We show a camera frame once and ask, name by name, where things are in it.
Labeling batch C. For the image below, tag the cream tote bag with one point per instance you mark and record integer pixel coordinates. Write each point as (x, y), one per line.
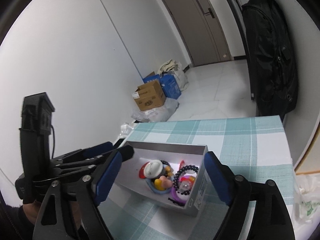
(174, 68)

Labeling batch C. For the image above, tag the white green plastic bag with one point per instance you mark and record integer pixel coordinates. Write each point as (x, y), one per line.
(306, 200)

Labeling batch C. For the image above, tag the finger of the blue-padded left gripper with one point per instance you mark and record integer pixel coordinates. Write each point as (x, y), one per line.
(75, 162)
(83, 154)

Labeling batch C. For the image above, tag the clear red toy charm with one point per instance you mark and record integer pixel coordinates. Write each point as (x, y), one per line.
(186, 183)

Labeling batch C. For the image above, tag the blue cardboard box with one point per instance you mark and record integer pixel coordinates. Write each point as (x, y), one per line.
(168, 83)

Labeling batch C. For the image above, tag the white pin badge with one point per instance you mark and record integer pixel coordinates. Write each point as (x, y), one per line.
(153, 169)

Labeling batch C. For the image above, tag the white plastic parcel bag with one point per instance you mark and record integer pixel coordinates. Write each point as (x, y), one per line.
(126, 129)

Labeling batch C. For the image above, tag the grey door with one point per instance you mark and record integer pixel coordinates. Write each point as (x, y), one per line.
(200, 30)

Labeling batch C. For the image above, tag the pink pig figurine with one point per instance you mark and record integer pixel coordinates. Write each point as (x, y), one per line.
(163, 183)

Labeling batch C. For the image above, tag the red-rimmed pin badge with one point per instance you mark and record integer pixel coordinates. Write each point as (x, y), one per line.
(141, 171)

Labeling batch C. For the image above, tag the black coat rack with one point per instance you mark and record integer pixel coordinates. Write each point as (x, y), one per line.
(236, 10)

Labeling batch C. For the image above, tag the teal checkered tablecloth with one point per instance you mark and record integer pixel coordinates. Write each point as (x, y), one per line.
(255, 148)

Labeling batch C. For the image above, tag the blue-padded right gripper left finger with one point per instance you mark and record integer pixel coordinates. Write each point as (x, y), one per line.
(93, 189)

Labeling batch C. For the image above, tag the grey plastic parcel bag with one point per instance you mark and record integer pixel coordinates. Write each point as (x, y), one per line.
(159, 114)

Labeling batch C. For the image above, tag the brown cardboard box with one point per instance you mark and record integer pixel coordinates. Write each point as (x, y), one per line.
(149, 96)

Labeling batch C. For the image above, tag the black backpack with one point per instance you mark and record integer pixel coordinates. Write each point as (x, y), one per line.
(273, 57)

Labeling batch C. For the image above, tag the person's left hand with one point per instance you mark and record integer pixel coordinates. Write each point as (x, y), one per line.
(31, 212)

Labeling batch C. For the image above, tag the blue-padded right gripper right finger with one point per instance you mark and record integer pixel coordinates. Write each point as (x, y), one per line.
(233, 190)

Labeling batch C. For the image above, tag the silver phone box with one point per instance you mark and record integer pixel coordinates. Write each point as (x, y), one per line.
(187, 202)

